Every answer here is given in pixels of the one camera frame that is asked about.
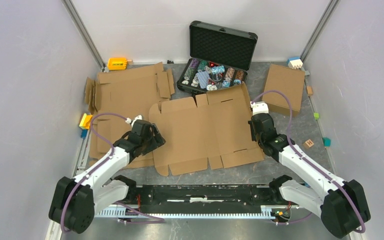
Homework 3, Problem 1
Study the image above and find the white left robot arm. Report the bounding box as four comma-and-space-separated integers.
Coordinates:
48, 119, 166, 234

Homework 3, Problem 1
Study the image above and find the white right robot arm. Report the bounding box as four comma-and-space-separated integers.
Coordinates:
248, 113, 371, 239

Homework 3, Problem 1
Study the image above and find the folded brown cardboard box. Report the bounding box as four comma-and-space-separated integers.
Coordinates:
261, 64, 305, 117

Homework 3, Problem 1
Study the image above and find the wooden letter H cube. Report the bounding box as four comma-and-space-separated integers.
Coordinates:
303, 139, 315, 149

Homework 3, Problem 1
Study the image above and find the stack of flat cardboard sheets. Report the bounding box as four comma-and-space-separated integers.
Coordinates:
84, 62, 175, 159

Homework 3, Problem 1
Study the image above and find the green small cube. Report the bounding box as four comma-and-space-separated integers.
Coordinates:
313, 112, 320, 120

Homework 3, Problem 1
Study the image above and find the yellow orange toy block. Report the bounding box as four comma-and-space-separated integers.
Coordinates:
78, 113, 93, 130

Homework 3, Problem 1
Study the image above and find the small wooden cube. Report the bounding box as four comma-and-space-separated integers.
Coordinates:
306, 86, 314, 97

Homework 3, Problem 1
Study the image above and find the teal small cube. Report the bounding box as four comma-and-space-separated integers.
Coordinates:
322, 137, 331, 148

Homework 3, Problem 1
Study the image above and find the blue white toy block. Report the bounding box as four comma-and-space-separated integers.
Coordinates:
287, 56, 304, 70

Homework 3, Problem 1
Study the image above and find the blue playing card deck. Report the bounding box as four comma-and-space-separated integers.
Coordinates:
196, 71, 210, 89

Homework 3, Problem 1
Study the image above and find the black poker chip case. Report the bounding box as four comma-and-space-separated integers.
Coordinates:
176, 20, 258, 96

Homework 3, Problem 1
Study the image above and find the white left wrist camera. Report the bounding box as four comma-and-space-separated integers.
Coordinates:
125, 114, 143, 126

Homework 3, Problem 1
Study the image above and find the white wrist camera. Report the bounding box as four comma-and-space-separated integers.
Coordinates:
250, 101, 269, 116
125, 114, 143, 126

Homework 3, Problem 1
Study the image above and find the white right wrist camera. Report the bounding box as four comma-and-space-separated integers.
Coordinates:
250, 101, 269, 116

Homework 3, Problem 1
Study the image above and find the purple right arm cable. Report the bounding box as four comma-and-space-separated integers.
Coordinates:
250, 89, 367, 234

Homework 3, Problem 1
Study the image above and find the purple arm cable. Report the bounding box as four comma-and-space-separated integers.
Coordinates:
60, 112, 166, 233
250, 89, 367, 234

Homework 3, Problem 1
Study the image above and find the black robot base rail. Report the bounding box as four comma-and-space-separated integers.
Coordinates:
121, 183, 295, 216

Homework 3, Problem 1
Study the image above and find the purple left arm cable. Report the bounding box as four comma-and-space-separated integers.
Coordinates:
60, 112, 166, 233

